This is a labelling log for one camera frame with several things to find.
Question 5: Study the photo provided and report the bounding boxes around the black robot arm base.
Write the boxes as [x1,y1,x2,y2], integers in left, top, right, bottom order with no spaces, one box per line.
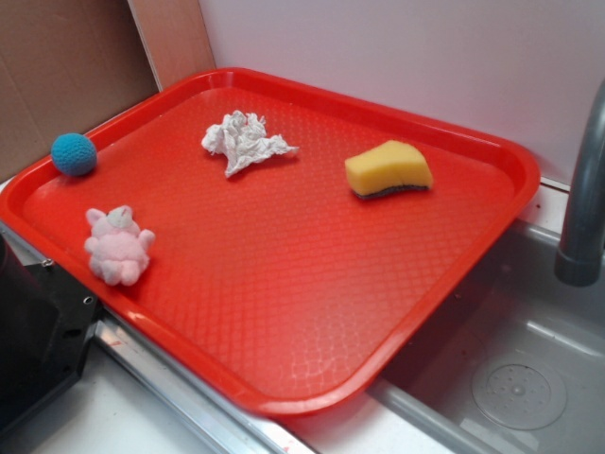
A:
[1,239,102,437]

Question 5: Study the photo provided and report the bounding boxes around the yellow sponge with green pad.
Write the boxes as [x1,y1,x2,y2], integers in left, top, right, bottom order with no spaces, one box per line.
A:
[344,140,434,198]

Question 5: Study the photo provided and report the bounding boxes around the red plastic tray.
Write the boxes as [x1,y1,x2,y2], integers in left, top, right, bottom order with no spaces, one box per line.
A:
[1,69,540,416]

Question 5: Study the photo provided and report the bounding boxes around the crumpled white paper towel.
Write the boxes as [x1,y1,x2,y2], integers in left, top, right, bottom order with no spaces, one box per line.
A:
[200,110,299,179]

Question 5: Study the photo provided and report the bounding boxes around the pink plush toy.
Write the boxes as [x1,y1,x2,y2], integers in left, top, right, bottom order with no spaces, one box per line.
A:
[84,205,156,287]

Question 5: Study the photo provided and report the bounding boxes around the light wooden board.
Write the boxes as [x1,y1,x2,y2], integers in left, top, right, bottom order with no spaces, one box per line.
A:
[128,0,216,91]

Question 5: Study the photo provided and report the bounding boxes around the blue knitted ball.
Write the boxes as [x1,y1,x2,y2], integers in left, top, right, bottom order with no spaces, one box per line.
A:
[50,132,97,177]

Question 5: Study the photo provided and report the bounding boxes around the grey toy sink basin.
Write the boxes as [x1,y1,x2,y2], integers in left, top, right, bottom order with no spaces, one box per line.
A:
[290,222,604,453]

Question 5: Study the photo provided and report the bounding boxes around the grey faucet spout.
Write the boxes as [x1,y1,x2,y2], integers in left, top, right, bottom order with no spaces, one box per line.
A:
[555,85,604,287]

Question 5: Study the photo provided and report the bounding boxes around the brown cardboard panel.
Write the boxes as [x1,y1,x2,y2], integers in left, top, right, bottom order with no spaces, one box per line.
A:
[1,1,157,181]

